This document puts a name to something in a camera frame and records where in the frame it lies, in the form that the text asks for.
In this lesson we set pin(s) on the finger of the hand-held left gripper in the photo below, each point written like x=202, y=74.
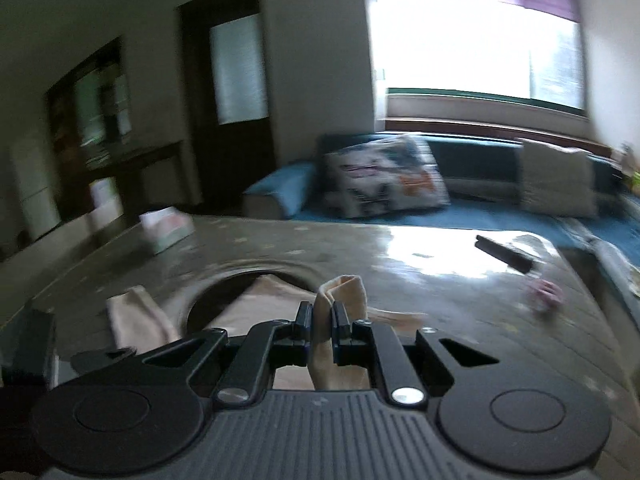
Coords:
x=95, y=362

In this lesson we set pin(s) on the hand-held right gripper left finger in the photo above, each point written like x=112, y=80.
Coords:
x=303, y=321

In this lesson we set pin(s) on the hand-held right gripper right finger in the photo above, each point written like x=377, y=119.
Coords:
x=340, y=326

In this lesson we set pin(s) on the cream knit garment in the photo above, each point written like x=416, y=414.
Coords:
x=345, y=291

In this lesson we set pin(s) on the grey quilted star table cover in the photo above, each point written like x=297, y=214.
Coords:
x=350, y=245

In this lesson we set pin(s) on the tissue box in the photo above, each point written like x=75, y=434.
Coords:
x=165, y=230

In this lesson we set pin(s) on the butterfly print pillow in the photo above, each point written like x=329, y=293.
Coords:
x=380, y=175

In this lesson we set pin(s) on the black remote control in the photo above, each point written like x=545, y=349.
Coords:
x=502, y=254

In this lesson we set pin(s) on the blue sofa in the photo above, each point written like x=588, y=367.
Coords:
x=480, y=160

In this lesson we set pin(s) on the dark door with frosted glass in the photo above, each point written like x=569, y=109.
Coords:
x=200, y=110

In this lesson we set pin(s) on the dark wooden cabinet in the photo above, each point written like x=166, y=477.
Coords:
x=65, y=110

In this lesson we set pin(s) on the beige pillow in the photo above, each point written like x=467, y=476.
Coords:
x=555, y=180

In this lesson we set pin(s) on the window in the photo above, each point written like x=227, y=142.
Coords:
x=475, y=50

